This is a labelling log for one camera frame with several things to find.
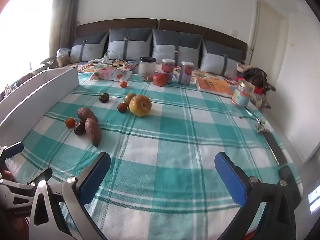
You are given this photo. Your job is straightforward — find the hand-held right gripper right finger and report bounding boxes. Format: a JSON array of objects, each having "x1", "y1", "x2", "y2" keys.
[{"x1": 214, "y1": 152, "x2": 297, "y2": 240}]

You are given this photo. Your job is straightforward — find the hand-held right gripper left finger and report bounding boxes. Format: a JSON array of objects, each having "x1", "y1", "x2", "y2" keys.
[{"x1": 29, "y1": 152, "x2": 111, "y2": 240}]

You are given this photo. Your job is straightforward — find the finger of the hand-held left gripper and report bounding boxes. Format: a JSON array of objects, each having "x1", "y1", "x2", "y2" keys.
[
  {"x1": 24, "y1": 167, "x2": 53, "y2": 187},
  {"x1": 0, "y1": 142, "x2": 24, "y2": 170}
]

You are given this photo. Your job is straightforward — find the brown sweet potato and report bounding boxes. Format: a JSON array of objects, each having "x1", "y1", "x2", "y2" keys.
[
  {"x1": 85, "y1": 118, "x2": 101, "y2": 147},
  {"x1": 77, "y1": 107, "x2": 99, "y2": 122}
]

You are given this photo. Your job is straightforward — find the dark mushroom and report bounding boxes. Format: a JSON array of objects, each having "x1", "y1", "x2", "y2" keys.
[{"x1": 74, "y1": 121, "x2": 86, "y2": 136}]

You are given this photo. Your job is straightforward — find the large yellow apple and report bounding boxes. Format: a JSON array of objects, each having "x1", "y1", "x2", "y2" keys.
[{"x1": 129, "y1": 95, "x2": 152, "y2": 117}]

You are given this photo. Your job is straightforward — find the green-brown tomato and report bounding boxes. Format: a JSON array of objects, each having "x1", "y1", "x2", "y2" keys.
[{"x1": 124, "y1": 93, "x2": 137, "y2": 107}]

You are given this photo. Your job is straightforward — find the metal key bunch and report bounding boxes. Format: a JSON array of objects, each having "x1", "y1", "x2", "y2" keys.
[{"x1": 256, "y1": 120, "x2": 268, "y2": 133}]

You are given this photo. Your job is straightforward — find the white board panel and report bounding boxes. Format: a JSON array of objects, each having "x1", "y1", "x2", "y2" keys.
[{"x1": 0, "y1": 67, "x2": 79, "y2": 147}]

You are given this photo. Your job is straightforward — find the teal plaid bedsheet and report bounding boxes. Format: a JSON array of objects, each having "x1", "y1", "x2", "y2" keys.
[{"x1": 5, "y1": 72, "x2": 304, "y2": 240}]

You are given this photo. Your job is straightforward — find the clear jar colourful label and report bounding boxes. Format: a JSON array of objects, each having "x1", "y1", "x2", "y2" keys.
[{"x1": 231, "y1": 79, "x2": 255, "y2": 108}]

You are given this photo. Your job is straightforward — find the orange book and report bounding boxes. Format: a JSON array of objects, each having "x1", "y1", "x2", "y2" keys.
[{"x1": 196, "y1": 77, "x2": 238, "y2": 97}]

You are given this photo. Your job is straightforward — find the white printed snack bag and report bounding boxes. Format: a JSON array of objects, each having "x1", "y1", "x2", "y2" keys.
[{"x1": 89, "y1": 67, "x2": 133, "y2": 82}]

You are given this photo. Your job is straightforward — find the floral bed sheet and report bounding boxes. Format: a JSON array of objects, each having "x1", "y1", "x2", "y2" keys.
[{"x1": 77, "y1": 61, "x2": 272, "y2": 113}]

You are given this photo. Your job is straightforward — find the clear plastic bag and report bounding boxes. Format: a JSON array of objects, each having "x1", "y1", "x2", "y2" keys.
[{"x1": 56, "y1": 47, "x2": 71, "y2": 68}]

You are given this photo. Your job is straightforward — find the silver can red label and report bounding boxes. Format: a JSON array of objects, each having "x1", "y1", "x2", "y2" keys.
[{"x1": 178, "y1": 61, "x2": 194, "y2": 85}]

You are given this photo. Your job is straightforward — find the white power strip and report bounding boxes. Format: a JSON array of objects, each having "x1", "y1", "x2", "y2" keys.
[{"x1": 90, "y1": 56, "x2": 113, "y2": 64}]

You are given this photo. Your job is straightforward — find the grey two-tone pillow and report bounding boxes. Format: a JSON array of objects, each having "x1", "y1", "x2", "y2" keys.
[
  {"x1": 107, "y1": 28, "x2": 153, "y2": 62},
  {"x1": 69, "y1": 31, "x2": 109, "y2": 63},
  {"x1": 200, "y1": 40, "x2": 244, "y2": 79},
  {"x1": 152, "y1": 29, "x2": 203, "y2": 67}
]

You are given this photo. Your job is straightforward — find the clear jar dark lid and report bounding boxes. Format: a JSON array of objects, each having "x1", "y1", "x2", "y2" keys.
[{"x1": 138, "y1": 57, "x2": 157, "y2": 82}]

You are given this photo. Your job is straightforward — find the red and white can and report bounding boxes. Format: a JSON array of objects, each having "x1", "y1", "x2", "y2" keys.
[{"x1": 161, "y1": 59, "x2": 176, "y2": 83}]

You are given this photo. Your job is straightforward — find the grey curtain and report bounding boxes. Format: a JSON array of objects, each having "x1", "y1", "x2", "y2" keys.
[{"x1": 51, "y1": 0, "x2": 83, "y2": 55}]

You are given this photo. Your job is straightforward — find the white door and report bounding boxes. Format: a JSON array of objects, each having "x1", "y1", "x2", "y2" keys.
[{"x1": 247, "y1": 0, "x2": 288, "y2": 65}]

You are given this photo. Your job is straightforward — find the black lanyard strap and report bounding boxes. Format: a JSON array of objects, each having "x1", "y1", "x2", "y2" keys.
[{"x1": 264, "y1": 131, "x2": 288, "y2": 166}]

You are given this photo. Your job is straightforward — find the grey metal frame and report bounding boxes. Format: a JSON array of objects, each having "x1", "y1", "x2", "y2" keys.
[{"x1": 40, "y1": 57, "x2": 57, "y2": 70}]

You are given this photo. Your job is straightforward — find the white cable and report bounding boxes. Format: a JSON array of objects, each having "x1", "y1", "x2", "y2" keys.
[{"x1": 104, "y1": 51, "x2": 125, "y2": 62}]

